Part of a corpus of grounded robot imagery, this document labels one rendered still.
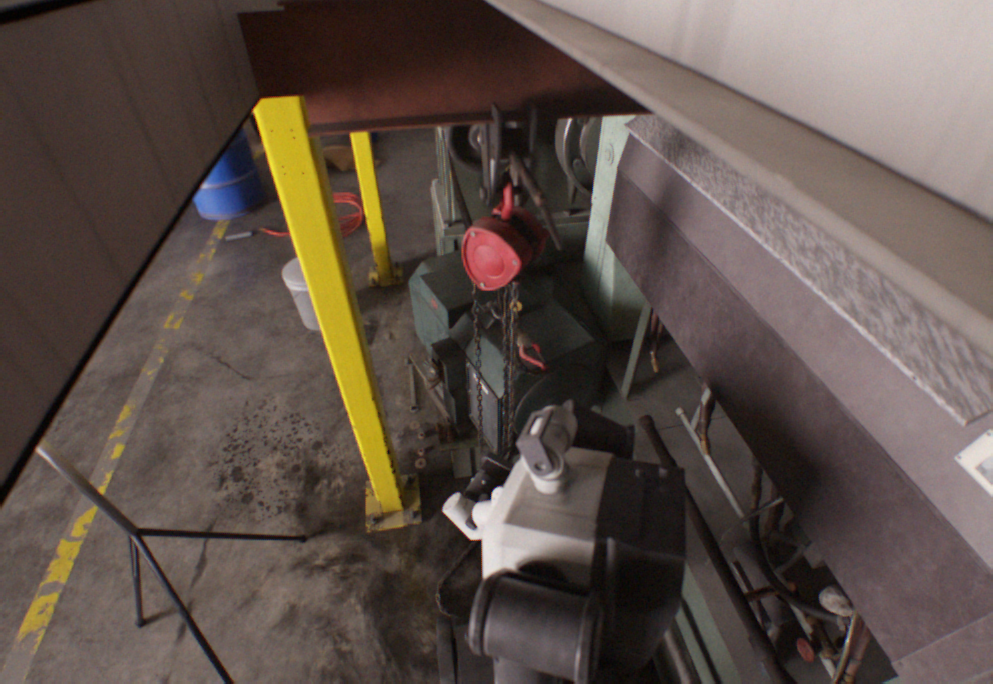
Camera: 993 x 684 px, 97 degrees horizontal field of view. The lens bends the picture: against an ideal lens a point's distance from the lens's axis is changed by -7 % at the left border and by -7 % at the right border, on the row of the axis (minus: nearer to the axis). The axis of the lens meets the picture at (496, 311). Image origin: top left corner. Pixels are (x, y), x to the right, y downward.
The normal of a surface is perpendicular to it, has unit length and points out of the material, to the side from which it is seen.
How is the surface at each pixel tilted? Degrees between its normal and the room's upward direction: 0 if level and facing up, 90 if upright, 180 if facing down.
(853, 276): 30
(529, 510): 21
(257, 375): 0
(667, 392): 0
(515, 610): 10
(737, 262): 78
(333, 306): 90
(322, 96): 90
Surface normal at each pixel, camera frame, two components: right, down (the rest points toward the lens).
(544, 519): -0.05, -0.94
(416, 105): 0.19, 0.63
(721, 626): 0.00, -0.77
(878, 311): -0.50, -0.60
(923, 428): -0.96, -0.04
